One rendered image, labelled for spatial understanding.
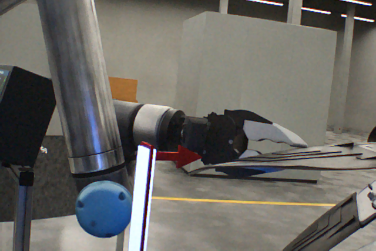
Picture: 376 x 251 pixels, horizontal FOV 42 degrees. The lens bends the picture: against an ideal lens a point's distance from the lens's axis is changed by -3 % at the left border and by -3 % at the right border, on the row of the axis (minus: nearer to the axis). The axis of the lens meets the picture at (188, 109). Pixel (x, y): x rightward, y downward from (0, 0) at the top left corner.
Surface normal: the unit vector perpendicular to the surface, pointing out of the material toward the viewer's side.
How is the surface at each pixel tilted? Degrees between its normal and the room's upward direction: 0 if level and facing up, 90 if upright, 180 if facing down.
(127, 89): 90
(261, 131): 84
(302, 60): 90
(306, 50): 90
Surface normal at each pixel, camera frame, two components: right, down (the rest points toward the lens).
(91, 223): 0.11, 0.07
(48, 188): 0.72, 0.11
